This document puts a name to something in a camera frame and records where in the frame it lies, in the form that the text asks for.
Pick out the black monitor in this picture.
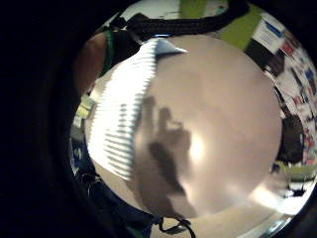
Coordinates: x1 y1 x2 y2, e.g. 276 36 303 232
245 38 286 78

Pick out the white poster with blue stripe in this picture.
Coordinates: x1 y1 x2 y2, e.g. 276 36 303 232
252 13 287 55

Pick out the green bench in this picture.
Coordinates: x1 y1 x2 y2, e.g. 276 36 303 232
279 163 317 181

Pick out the green partition panel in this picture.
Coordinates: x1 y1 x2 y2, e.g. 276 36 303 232
220 3 265 52

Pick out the black office chair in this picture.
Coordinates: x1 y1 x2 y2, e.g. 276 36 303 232
276 113 305 166

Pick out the wall of colourful papers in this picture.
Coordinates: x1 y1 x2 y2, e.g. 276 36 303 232
264 29 317 167

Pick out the black cable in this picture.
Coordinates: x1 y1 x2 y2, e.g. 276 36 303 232
158 215 198 238

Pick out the the person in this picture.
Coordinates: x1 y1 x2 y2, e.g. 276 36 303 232
69 137 159 238

